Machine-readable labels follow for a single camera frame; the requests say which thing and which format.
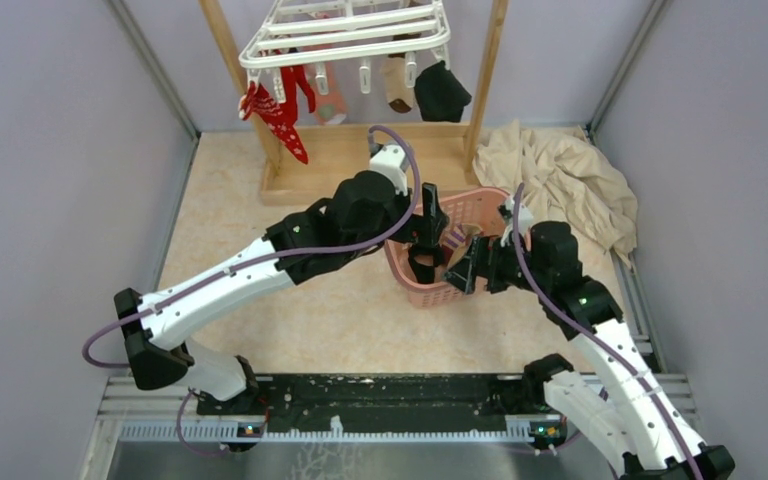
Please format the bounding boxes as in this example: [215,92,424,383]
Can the white plastic clip hanger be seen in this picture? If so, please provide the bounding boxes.
[238,1,451,102]

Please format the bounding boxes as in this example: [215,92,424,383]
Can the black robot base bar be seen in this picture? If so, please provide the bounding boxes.
[118,370,567,455]

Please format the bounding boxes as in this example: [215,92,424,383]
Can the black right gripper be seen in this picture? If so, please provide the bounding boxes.
[440,231,550,294]

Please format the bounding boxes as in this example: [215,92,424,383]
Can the striped maroon purple sock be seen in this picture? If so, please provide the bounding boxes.
[440,223,484,280]

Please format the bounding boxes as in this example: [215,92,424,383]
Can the wooden drying rack frame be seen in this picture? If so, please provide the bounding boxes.
[198,0,511,207]

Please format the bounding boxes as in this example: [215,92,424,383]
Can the beige brown sock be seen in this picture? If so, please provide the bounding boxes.
[379,52,415,114]

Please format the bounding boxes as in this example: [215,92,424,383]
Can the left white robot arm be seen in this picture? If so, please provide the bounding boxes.
[114,170,449,414]

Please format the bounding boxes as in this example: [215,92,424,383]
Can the pink sock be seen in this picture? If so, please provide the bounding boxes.
[306,62,348,125]

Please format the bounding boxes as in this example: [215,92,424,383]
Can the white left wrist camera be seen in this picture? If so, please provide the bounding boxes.
[368,143,410,196]

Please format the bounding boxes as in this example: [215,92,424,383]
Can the red patterned sock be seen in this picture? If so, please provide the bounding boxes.
[238,82,309,165]

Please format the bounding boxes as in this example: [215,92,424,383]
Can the red plain sock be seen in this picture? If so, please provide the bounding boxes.
[273,65,316,126]

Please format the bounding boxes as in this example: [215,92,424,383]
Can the beige crumpled cloth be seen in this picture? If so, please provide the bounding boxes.
[473,120,638,266]

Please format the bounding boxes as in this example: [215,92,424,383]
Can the black sock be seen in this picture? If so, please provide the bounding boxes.
[414,61,472,123]
[408,244,445,285]

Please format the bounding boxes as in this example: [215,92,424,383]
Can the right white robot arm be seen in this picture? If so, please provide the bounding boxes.
[442,221,736,479]

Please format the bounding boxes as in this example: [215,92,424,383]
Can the pink plastic laundry basket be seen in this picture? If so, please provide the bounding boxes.
[384,187,512,309]

